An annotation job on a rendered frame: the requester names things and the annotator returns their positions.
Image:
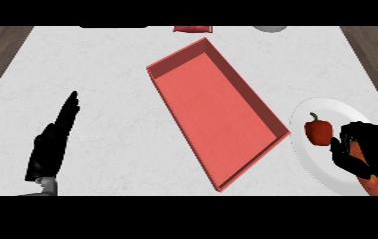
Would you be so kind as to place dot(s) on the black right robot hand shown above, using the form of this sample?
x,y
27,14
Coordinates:
x,y
352,156

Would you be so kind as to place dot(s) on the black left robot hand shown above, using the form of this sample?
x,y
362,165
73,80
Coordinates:
x,y
49,149

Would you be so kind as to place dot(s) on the red bell pepper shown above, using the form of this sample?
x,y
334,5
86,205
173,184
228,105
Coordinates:
x,y
318,132

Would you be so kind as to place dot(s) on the white plate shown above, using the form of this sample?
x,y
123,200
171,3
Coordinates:
x,y
315,156

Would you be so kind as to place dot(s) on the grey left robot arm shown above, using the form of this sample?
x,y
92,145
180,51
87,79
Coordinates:
x,y
43,187

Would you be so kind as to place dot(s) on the orange sweet potato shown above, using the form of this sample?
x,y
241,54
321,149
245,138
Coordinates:
x,y
369,184

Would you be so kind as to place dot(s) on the grey round object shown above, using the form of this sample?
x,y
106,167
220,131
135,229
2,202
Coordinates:
x,y
269,28

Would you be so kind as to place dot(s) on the small red object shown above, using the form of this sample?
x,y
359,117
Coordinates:
x,y
192,28

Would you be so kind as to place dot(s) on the red cardboard box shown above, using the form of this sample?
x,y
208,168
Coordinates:
x,y
216,116

